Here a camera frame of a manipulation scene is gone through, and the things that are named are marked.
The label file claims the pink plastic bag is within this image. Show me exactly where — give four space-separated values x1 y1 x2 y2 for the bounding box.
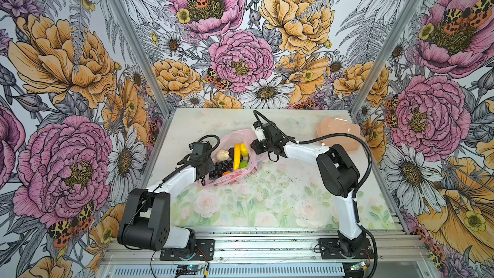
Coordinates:
201 129 268 188

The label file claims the pink faceted plastic bowl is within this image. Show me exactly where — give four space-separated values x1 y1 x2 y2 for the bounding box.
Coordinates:
315 115 366 153

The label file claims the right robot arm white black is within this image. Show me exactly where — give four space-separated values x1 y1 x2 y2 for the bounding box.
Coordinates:
251 121 366 257

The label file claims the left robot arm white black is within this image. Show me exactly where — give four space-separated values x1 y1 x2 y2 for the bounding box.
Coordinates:
117 135 217 254

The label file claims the beige fake garlic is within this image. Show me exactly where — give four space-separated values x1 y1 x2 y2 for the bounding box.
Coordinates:
215 149 230 162

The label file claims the dark fake grape bunch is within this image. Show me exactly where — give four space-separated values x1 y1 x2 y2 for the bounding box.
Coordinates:
208 160 234 181

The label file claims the yellow fake lemon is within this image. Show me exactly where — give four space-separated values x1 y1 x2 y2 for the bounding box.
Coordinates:
240 143 249 157

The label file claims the yellow fake banana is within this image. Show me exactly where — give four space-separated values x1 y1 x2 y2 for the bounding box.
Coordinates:
233 144 241 171

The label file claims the green fake lime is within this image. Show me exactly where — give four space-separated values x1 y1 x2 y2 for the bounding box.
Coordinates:
239 161 248 169

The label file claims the green circuit board left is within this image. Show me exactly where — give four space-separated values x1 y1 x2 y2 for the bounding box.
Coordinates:
175 265 206 277

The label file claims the green circuit board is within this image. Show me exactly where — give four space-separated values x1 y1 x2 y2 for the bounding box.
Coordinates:
349 261 367 271
175 265 206 277

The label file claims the green circuit board right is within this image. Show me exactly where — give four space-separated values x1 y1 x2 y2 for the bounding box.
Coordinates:
349 261 367 271

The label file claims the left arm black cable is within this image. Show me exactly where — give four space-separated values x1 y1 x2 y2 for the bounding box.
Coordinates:
123 134 221 248

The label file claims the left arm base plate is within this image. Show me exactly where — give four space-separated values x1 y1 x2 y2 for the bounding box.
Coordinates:
160 239 216 261

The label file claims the aluminium frame rail front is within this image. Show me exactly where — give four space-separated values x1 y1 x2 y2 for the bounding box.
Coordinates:
101 227 429 265

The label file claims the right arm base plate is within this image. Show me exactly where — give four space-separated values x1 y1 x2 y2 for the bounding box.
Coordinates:
313 238 374 260

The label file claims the white slotted cable duct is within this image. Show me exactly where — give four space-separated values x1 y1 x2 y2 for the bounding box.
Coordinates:
105 263 346 277

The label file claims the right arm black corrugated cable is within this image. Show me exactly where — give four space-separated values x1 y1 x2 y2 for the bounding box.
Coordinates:
252 109 378 278

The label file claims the left aluminium corner post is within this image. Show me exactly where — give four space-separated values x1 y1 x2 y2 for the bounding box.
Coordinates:
108 0 172 120

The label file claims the aluminium corner post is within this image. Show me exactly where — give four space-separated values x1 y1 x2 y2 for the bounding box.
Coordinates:
349 0 423 117
108 0 172 120

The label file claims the right aluminium corner post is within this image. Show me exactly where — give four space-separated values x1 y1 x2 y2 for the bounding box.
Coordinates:
349 0 423 117

